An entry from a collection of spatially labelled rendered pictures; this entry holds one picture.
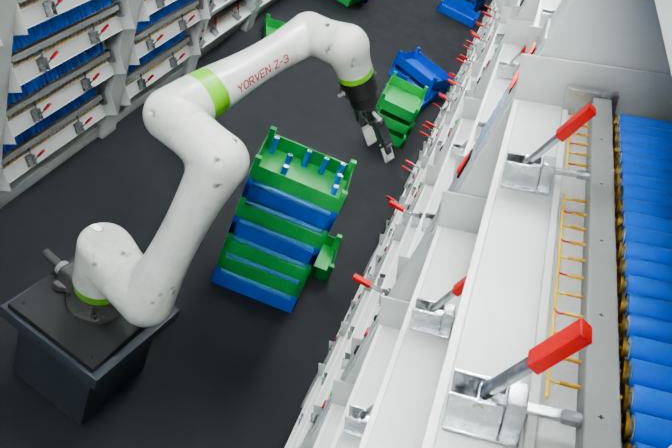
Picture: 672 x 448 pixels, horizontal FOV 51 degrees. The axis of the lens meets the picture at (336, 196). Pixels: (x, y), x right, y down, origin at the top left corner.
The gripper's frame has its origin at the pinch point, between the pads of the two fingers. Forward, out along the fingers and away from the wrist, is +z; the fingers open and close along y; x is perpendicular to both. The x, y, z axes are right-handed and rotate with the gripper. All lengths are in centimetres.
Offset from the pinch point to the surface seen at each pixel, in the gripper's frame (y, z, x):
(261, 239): -26, 34, -39
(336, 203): -11.3, 23.3, -14.7
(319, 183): -24.2, 25.3, -14.1
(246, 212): -29, 23, -39
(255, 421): 18, 52, -71
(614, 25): 90, -90, -7
